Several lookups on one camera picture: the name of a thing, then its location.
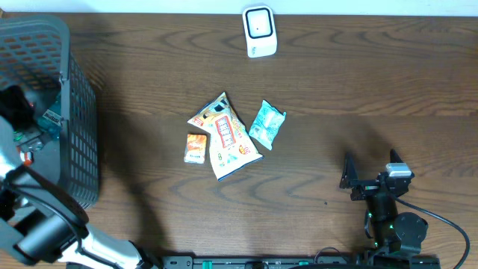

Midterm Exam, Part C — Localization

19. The yellow white chips bag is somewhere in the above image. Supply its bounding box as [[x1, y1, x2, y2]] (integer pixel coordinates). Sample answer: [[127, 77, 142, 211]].
[[187, 93, 263, 181]]

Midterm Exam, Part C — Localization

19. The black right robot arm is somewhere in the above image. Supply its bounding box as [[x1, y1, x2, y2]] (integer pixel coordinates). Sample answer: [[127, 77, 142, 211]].
[[339, 150, 428, 257]]

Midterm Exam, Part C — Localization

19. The teal blue wrapped packet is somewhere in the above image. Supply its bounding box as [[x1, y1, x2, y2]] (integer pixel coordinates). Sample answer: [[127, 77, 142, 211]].
[[37, 100, 62, 140]]

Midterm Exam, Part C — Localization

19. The red orange chocolate bar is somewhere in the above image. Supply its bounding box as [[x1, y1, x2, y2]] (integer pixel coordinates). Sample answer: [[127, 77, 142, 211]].
[[19, 151, 34, 167]]

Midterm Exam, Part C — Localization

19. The grey plastic mesh basket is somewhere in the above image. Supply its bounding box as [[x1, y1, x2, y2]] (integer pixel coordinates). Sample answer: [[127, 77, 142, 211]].
[[1, 15, 99, 208]]

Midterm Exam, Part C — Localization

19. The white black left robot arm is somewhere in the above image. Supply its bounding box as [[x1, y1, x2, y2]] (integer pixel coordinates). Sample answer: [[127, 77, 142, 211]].
[[1, 137, 164, 268]]

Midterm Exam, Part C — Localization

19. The small orange snack packet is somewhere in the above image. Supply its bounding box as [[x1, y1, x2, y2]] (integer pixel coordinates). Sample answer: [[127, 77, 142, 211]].
[[184, 134, 207, 164]]

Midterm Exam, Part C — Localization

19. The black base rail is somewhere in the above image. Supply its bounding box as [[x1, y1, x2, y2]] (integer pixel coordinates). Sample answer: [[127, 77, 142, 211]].
[[159, 247, 441, 269]]

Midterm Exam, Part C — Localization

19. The white barcode scanner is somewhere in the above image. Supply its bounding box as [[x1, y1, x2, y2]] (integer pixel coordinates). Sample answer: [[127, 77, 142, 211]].
[[242, 5, 278, 58]]

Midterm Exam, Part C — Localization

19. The pale green wipes pack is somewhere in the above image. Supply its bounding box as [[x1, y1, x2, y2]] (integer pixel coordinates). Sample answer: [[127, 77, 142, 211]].
[[249, 99, 287, 150]]

